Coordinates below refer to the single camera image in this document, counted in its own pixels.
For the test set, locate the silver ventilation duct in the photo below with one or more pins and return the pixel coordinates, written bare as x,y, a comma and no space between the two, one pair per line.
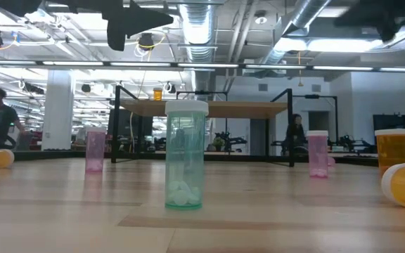
308,10
198,28

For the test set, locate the green medicine bottle white cap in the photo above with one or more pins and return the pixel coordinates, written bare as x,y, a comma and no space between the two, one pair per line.
186,147

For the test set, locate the linear ceiling light strip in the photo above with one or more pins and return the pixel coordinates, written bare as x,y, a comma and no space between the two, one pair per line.
206,65

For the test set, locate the round white ceiling fixture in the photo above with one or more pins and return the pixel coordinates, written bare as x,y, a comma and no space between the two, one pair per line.
260,19

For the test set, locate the wide orange medicine bottle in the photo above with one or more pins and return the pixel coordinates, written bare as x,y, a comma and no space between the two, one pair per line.
396,151

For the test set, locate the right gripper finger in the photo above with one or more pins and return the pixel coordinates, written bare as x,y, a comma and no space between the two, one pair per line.
382,19

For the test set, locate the white building column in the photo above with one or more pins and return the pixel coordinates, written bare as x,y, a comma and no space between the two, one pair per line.
58,119

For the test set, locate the pink medicine bottle white cap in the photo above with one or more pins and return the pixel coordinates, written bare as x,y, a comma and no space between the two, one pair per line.
317,154
95,151

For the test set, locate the person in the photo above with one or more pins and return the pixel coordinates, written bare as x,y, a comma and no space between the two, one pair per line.
2,123
295,131

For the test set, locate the wooden shelf black metal frame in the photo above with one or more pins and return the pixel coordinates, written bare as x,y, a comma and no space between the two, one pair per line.
241,109

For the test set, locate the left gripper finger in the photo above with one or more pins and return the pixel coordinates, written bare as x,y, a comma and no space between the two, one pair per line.
125,17

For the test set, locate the black background station frame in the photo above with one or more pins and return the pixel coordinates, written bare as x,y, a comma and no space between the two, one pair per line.
311,96

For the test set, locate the small background potted plant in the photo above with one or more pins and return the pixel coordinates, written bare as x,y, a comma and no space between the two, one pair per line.
218,142

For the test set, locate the black background robot arm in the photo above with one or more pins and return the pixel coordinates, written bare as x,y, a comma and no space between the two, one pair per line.
236,140
350,143

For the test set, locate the black aluminium table frame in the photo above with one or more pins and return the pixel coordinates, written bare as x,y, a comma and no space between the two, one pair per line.
244,157

